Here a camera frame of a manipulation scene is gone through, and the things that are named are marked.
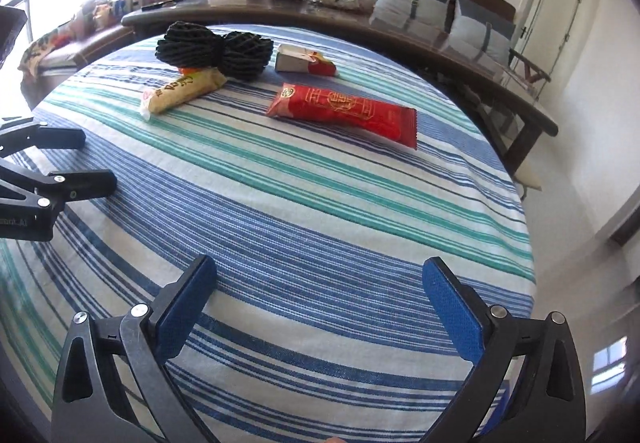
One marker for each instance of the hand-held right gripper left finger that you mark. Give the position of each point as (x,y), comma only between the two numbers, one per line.
(182,308)

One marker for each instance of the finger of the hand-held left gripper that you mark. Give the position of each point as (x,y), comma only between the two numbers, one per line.
(55,138)
(85,185)

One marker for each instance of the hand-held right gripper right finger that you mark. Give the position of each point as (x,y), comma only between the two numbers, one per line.
(452,303)

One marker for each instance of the cream snack packet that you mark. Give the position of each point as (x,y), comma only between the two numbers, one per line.
(180,93)

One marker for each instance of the black foam net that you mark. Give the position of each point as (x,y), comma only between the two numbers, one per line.
(247,55)
(190,45)

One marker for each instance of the long red packet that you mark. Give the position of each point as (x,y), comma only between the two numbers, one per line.
(345,113)

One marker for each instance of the small grey red carton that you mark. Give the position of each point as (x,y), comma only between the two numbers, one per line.
(295,58)

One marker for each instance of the striped tablecloth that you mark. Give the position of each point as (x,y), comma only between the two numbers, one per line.
(300,223)

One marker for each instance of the cushioned rolling stool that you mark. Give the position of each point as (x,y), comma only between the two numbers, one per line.
(530,178)

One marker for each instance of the row of small bottles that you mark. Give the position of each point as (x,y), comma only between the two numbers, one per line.
(125,5)

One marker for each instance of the black phone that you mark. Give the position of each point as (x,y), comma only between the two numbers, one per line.
(161,6)

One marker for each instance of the dark wooden coffee table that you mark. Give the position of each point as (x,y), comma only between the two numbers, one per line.
(240,9)

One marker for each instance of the white door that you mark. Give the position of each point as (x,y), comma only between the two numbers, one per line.
(560,8)

